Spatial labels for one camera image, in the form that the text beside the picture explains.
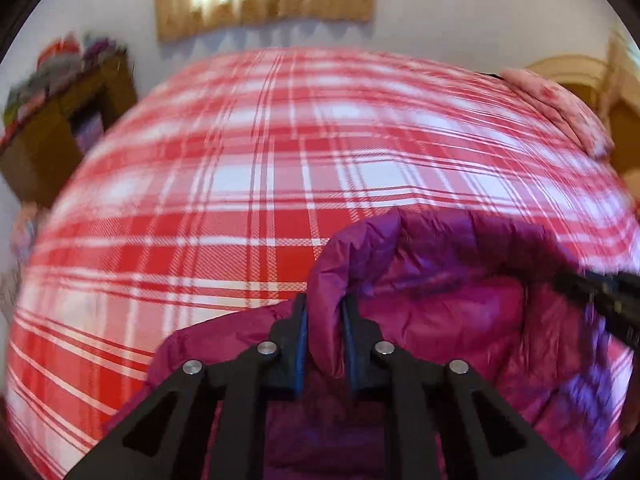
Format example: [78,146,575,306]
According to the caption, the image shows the purple puffer jacket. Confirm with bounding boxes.
[122,208,639,479]

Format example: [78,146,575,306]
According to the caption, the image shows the pink clothes heap on floor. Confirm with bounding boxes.
[10,203,49,264]

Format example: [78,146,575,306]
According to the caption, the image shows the grey clothes pile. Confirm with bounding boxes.
[3,54,82,127]

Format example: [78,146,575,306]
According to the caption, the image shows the purple folded clothes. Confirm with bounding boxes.
[82,34,127,66]

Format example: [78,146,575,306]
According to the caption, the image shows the pink floral pillow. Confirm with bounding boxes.
[500,68,614,159]

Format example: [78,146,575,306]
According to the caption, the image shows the wooden headboard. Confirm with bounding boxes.
[527,54,639,179]

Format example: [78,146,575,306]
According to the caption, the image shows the red plaid bed sheet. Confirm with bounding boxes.
[6,48,639,479]

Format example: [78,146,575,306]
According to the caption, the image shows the wooden desk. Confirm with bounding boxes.
[1,49,138,207]

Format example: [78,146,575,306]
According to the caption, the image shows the red box on desk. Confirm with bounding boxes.
[37,32,81,67]

